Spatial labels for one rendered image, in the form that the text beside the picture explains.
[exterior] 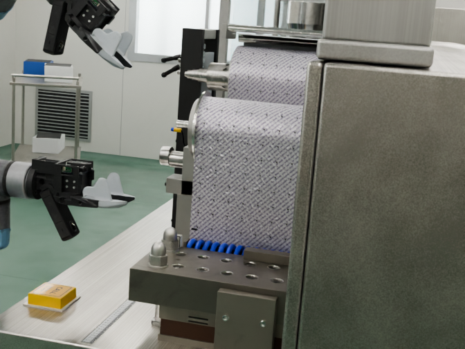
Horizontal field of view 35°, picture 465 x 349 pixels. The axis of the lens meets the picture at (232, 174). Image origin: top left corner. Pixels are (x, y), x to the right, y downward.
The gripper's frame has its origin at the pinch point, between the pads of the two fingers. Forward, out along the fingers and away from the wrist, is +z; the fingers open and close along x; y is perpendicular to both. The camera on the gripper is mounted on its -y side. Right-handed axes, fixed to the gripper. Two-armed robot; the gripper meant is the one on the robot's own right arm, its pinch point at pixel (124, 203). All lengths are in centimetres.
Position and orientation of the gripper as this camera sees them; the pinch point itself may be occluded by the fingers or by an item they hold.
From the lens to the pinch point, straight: 150.7
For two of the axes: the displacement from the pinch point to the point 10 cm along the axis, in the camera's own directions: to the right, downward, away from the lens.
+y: 0.7, -9.8, -2.0
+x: 2.4, -1.8, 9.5
